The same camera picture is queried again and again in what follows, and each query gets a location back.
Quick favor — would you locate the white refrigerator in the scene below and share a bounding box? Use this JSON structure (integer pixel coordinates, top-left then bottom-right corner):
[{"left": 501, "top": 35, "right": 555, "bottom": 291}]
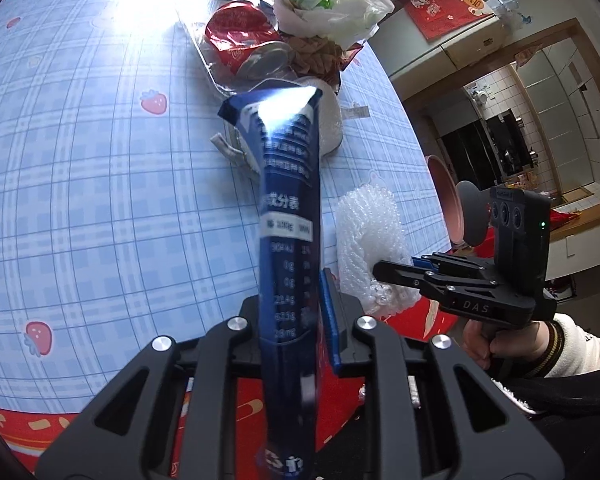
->
[{"left": 370, "top": 10, "right": 506, "bottom": 101}]

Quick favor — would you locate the terracotta plastic bin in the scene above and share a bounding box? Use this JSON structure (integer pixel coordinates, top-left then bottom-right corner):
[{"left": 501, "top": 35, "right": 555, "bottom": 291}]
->
[{"left": 426, "top": 155, "right": 465, "bottom": 244}]

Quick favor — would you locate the black kitchen stove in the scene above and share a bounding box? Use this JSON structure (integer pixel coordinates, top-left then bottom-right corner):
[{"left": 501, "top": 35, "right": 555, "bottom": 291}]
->
[{"left": 441, "top": 110, "right": 534, "bottom": 191}]

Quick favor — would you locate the white foam net sleeve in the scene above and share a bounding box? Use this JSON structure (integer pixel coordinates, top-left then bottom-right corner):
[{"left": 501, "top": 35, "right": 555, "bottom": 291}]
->
[{"left": 335, "top": 183, "right": 420, "bottom": 318}]

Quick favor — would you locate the blue plaid tablecloth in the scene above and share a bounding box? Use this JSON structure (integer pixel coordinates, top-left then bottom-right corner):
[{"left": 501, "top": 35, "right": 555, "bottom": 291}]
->
[{"left": 0, "top": 0, "right": 454, "bottom": 474}]

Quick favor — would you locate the blue probiotic powder packet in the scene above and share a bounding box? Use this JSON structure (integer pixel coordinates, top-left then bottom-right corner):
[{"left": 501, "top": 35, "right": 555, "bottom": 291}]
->
[{"left": 219, "top": 84, "right": 322, "bottom": 479}]

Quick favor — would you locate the white plastic bag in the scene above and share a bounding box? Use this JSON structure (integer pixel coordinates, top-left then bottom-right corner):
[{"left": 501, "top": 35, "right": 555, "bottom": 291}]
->
[{"left": 273, "top": 0, "right": 394, "bottom": 50}]

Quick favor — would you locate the person's right hand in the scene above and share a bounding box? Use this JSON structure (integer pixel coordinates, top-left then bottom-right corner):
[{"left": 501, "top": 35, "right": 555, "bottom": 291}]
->
[{"left": 462, "top": 320, "right": 550, "bottom": 370}]

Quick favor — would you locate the black stool near bin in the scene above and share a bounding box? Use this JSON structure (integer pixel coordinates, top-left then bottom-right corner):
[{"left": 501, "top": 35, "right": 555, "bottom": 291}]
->
[{"left": 456, "top": 180, "right": 490, "bottom": 247}]

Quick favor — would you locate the red fridge cover cloth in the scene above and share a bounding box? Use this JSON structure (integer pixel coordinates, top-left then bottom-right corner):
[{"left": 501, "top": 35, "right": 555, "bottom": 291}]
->
[{"left": 401, "top": 0, "right": 494, "bottom": 41}]

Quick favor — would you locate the brown wrapper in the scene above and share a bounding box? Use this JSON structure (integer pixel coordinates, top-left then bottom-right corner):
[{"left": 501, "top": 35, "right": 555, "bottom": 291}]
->
[{"left": 283, "top": 35, "right": 363, "bottom": 93}]

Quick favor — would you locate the crushed red can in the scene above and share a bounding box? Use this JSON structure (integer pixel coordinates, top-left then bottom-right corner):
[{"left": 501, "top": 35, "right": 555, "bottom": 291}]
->
[{"left": 204, "top": 1, "right": 292, "bottom": 80}]

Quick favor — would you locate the clear plastic tray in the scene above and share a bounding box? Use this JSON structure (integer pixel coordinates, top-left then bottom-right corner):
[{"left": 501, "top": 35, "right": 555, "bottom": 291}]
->
[{"left": 180, "top": 18, "right": 294, "bottom": 99}]

